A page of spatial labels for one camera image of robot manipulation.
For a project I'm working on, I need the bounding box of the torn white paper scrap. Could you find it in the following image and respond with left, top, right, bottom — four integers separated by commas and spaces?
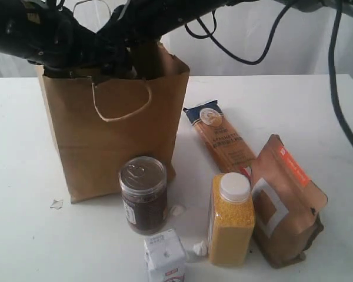
50, 199, 64, 210

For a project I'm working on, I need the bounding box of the black cable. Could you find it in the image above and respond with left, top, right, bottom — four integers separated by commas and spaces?
184, 0, 353, 162

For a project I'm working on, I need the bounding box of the white crumpled lump near bottle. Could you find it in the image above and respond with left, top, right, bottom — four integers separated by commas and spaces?
192, 241, 208, 257

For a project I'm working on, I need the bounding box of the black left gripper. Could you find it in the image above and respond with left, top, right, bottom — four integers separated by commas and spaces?
0, 1, 134, 77

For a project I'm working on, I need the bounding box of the yellow millet bottle white cap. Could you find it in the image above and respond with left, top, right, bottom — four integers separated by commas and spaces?
208, 172, 255, 267

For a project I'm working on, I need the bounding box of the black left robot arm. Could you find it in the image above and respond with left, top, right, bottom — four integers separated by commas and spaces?
0, 1, 237, 73

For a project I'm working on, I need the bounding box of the brown kraft stand-up pouch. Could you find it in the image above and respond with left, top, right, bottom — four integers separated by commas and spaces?
250, 134, 328, 268

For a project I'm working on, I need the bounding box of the white crumpled lump near jar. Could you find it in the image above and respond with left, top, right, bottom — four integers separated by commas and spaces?
169, 205, 185, 217

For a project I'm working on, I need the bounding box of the dark jar with pull-tab lid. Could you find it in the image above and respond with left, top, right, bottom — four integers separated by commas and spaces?
118, 156, 168, 234

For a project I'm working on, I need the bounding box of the spaghetti packet orange and blue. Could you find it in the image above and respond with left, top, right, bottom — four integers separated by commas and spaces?
183, 100, 256, 178

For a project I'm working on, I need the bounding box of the brown paper shopping bag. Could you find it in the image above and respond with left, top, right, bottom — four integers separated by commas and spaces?
35, 0, 191, 204

